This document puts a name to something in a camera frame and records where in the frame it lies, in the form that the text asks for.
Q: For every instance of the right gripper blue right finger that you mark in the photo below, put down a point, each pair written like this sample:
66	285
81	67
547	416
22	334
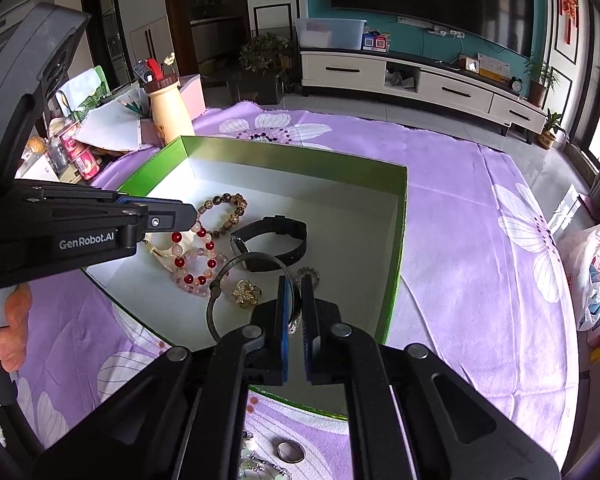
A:
308	321

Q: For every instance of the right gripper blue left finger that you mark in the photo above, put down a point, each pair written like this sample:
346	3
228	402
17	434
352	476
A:
280	346

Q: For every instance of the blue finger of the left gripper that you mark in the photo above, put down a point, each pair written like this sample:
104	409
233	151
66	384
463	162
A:
163	215

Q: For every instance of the person's left hand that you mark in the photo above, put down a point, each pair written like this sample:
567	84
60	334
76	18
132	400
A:
14	336

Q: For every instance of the yellow wrist watch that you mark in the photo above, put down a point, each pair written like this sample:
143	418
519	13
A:
164	256

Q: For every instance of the gold flower brooch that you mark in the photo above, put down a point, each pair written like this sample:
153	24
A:
246	294

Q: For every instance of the black wrist watch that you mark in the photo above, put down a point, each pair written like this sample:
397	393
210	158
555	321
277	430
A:
284	238

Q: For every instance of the green white open box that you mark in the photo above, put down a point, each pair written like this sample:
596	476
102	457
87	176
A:
354	209

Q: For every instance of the pink snack packet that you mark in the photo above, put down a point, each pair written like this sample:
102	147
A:
79	153

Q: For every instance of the beige bottle brown cap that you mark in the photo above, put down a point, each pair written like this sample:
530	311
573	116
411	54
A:
168	109

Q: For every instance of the white paper sheet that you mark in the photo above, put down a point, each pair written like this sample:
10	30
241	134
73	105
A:
113	127

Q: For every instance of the remote control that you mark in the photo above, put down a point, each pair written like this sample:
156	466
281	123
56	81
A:
143	72

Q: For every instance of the purple floral tablecloth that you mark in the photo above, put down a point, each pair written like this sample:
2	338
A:
481	283

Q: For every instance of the potted green plant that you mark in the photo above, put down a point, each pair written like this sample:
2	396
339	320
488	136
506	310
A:
264	62

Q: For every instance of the white tv cabinet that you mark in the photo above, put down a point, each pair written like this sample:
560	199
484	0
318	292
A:
432	84

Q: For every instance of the clear plastic storage bin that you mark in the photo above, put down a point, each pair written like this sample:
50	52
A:
330	33

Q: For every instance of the white printed plastic bag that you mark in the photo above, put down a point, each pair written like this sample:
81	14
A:
580	252

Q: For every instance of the red handled scissors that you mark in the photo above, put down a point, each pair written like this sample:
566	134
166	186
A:
155	69

